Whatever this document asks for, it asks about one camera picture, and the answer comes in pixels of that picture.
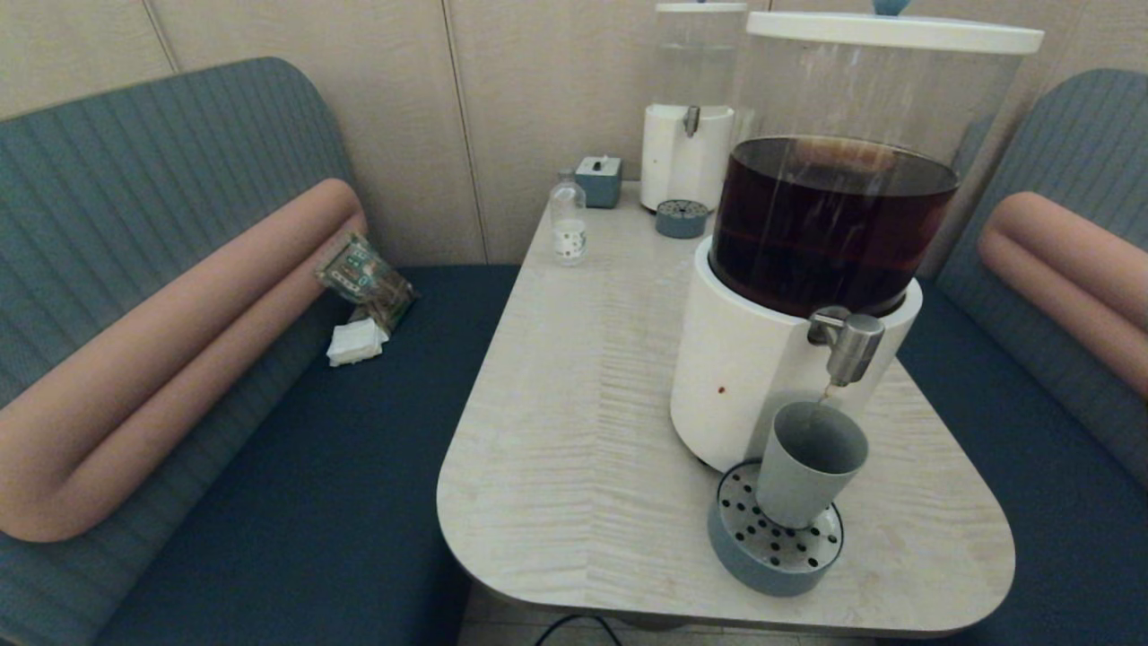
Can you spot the steel tap of tea dispenser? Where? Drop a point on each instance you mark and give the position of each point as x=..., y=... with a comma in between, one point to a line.
x=854, y=345

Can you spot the grey-blue plastic cup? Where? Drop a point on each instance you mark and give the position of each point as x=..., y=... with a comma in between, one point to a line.
x=798, y=493

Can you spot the small clear glass bottle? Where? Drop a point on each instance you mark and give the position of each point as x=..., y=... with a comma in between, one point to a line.
x=569, y=233

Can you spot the small blue box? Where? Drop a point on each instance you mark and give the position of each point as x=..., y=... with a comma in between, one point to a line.
x=598, y=186

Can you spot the small blue drip tray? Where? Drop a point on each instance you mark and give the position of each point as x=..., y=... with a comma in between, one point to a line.
x=680, y=224

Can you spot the large tea drink dispenser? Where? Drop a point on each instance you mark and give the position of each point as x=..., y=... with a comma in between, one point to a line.
x=744, y=377

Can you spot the small clear water dispenser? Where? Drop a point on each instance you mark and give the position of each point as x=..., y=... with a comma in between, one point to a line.
x=682, y=166

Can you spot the green snack packet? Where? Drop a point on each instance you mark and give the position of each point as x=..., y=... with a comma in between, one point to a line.
x=368, y=280

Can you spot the white folded napkin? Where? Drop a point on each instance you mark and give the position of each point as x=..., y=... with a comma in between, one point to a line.
x=357, y=343

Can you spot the steel tap of water dispenser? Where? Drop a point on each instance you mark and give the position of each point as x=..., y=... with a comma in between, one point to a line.
x=691, y=121

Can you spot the large blue perforated drip tray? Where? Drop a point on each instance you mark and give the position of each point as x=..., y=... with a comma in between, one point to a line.
x=744, y=561

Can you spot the white lid of water dispenser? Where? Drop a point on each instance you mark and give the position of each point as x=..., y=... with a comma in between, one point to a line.
x=700, y=8

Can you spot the blue upholstered bench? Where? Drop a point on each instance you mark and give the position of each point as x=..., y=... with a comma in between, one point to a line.
x=269, y=502
x=1031, y=502

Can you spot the white lid of tea dispenser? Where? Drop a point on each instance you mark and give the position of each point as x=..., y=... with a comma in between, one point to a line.
x=888, y=34

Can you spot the blue knob of tea lid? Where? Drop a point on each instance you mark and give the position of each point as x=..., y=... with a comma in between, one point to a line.
x=891, y=6

